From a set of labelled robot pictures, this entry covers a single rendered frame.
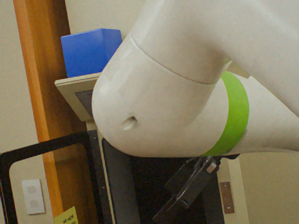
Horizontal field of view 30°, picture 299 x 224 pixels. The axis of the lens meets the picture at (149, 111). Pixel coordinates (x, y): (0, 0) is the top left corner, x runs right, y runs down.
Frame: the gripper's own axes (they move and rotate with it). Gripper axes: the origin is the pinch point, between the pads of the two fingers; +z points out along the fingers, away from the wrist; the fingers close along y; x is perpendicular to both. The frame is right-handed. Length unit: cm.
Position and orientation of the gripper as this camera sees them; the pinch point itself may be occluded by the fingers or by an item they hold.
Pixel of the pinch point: (167, 202)
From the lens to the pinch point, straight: 115.9
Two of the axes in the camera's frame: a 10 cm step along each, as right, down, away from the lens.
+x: 7.8, 6.2, 0.7
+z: -6.0, 7.1, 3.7
